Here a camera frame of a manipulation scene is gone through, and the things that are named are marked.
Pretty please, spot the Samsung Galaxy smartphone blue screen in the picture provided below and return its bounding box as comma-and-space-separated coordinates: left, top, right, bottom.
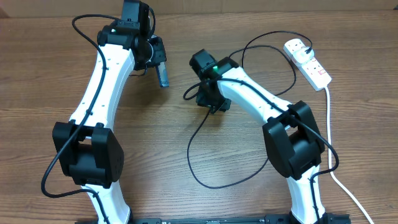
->
155, 62, 169, 88

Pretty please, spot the black USB charging cable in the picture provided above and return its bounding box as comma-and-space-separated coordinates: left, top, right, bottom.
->
187, 30, 313, 190

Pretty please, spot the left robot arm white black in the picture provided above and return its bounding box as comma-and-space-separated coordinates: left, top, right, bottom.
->
41, 1, 169, 223

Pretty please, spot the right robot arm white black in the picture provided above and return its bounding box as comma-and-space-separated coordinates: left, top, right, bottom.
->
189, 49, 326, 223

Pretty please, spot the white charger plug adapter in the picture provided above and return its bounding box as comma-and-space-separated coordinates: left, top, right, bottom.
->
293, 47, 315, 65

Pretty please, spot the white power strip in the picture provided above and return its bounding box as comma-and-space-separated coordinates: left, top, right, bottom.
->
284, 39, 332, 91

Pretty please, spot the white power strip cord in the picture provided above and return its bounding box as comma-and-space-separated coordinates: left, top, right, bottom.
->
323, 86, 376, 224

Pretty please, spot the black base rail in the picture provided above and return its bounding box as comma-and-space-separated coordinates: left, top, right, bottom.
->
74, 213, 352, 224

